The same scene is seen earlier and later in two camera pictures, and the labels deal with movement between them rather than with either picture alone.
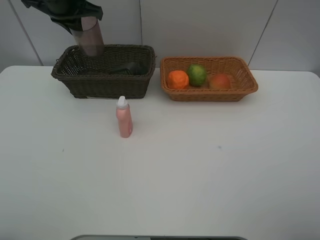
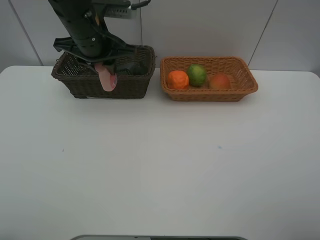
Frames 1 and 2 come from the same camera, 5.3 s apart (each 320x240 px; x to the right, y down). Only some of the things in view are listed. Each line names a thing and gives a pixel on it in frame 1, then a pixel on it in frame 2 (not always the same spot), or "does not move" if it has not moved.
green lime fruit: x=197 y=74 does not move
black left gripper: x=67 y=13 -> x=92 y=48
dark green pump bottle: x=132 y=68 does not move
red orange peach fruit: x=220 y=81 does not move
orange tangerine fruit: x=178 y=79 does not move
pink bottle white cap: x=123 y=112 -> x=108 y=81
